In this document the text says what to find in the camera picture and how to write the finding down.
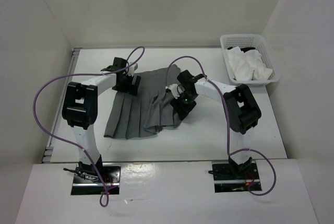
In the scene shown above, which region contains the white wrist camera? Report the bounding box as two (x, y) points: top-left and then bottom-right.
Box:
(126, 62), (138, 77)
(166, 84), (182, 99)

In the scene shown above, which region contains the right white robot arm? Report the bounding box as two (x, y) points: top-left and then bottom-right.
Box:
(165, 70), (261, 179)

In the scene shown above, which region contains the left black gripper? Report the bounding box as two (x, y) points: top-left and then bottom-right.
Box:
(113, 73), (141, 96)

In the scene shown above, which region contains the purple cable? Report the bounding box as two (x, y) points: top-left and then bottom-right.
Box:
(165, 55), (277, 195)
(32, 46), (146, 207)

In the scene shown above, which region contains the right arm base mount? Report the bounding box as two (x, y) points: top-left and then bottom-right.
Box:
(208, 161), (262, 193)

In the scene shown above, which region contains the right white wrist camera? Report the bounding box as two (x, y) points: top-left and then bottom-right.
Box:
(166, 84), (182, 99)

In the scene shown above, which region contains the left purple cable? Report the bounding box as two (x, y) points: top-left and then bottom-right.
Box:
(32, 46), (146, 207)

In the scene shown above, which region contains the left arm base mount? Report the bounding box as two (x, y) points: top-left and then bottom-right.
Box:
(63, 165), (121, 195)

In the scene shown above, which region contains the grey pleated skirt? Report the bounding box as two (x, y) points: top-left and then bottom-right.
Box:
(104, 64), (181, 139)

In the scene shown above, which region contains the white crumpled cloth in basket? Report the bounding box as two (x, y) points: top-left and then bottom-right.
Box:
(225, 46), (273, 81)

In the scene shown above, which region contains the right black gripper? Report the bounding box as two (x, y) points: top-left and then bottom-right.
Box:
(170, 91), (197, 121)

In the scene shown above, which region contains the black garment in basket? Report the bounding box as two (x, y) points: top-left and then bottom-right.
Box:
(228, 47), (255, 52)

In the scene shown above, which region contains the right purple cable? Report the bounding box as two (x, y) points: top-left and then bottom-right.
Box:
(165, 55), (277, 195)

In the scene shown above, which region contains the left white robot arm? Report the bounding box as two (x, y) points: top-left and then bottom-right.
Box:
(62, 57), (141, 182)

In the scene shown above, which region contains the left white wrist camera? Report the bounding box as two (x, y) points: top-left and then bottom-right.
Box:
(126, 62), (138, 77)

